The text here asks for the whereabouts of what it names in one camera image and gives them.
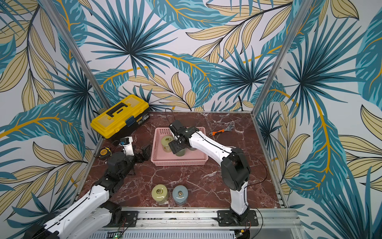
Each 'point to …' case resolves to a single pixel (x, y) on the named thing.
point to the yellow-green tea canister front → (160, 193)
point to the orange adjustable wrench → (217, 132)
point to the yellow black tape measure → (105, 152)
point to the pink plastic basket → (159, 158)
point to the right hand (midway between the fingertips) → (179, 144)
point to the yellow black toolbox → (123, 118)
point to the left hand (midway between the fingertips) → (143, 147)
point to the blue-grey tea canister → (180, 194)
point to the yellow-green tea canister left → (165, 140)
